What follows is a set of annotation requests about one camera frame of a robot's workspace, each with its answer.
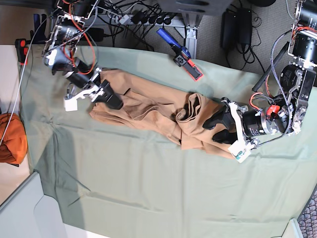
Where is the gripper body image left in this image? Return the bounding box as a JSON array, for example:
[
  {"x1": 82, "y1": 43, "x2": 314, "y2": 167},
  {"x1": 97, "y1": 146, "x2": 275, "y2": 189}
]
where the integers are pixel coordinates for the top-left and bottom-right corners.
[{"x1": 64, "y1": 67, "x2": 101, "y2": 89}]

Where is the blue handled clamp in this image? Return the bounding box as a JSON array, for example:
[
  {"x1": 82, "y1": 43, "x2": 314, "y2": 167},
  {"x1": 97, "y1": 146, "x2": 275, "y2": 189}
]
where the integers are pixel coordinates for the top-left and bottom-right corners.
[
  {"x1": 15, "y1": 14, "x2": 47, "y2": 65},
  {"x1": 157, "y1": 28, "x2": 204, "y2": 81}
]

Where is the aluminium frame post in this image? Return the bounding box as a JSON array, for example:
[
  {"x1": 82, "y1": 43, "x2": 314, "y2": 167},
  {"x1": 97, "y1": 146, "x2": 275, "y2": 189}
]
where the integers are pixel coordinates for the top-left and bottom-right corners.
[{"x1": 182, "y1": 13, "x2": 202, "y2": 59}]

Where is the blue handled clamp left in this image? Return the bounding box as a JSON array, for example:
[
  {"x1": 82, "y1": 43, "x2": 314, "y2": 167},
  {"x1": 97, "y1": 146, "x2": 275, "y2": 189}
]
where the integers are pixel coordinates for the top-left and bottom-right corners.
[{"x1": 15, "y1": 14, "x2": 47, "y2": 65}]

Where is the folded dark orange cloth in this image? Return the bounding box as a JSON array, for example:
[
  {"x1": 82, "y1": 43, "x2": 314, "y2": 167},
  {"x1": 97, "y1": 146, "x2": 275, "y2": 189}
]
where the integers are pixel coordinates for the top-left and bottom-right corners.
[{"x1": 0, "y1": 113, "x2": 28, "y2": 165}]

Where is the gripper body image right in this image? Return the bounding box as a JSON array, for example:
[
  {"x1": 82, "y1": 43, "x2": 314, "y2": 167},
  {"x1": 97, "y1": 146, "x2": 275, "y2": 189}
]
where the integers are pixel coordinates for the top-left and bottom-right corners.
[{"x1": 242, "y1": 105, "x2": 287, "y2": 137}]

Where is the light green table cloth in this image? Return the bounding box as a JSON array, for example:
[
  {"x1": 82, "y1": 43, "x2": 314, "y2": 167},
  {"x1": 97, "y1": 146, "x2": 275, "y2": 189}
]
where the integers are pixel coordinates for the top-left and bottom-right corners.
[{"x1": 21, "y1": 45, "x2": 317, "y2": 238}]

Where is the patterned grey mat corner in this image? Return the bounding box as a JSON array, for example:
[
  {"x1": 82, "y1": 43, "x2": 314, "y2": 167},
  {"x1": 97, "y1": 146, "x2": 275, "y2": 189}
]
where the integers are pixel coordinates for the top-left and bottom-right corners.
[{"x1": 298, "y1": 189, "x2": 317, "y2": 238}]

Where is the black power brick left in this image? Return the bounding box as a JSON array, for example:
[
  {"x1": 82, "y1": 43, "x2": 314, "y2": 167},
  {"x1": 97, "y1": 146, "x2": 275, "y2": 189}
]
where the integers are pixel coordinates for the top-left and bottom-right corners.
[{"x1": 86, "y1": 27, "x2": 105, "y2": 42}]

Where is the white plastic bin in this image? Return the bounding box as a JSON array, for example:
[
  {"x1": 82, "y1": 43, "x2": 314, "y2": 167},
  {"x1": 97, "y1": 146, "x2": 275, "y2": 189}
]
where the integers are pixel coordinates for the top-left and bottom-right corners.
[{"x1": 0, "y1": 172, "x2": 67, "y2": 238}]

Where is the black power adapter right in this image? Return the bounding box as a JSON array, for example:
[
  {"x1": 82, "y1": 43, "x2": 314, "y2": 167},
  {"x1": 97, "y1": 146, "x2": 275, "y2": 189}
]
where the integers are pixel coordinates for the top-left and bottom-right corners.
[{"x1": 220, "y1": 11, "x2": 236, "y2": 51}]

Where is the blue handled clamp centre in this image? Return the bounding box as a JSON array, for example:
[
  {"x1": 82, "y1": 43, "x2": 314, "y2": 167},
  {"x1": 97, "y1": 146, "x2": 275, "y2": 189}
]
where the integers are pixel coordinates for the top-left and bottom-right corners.
[{"x1": 157, "y1": 28, "x2": 204, "y2": 81}]

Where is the black power adapter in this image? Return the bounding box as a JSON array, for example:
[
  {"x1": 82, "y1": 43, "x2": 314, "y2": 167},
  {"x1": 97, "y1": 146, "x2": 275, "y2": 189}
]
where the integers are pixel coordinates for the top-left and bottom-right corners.
[
  {"x1": 236, "y1": 8, "x2": 253, "y2": 45},
  {"x1": 220, "y1": 11, "x2": 236, "y2": 51}
]

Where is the tan orange T-shirt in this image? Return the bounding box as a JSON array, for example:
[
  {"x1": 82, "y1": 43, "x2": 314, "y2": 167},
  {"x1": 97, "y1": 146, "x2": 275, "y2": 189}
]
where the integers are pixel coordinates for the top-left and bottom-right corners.
[{"x1": 90, "y1": 69, "x2": 233, "y2": 159}]

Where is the white cable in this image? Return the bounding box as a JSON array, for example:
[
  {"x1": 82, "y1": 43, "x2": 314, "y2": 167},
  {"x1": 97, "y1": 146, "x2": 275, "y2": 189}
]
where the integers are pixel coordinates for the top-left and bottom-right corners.
[{"x1": 0, "y1": 14, "x2": 50, "y2": 145}]

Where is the grey power strip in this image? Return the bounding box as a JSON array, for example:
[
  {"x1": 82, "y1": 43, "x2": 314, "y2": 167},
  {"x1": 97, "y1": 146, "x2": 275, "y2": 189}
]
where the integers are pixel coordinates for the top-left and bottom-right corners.
[{"x1": 107, "y1": 13, "x2": 185, "y2": 27}]

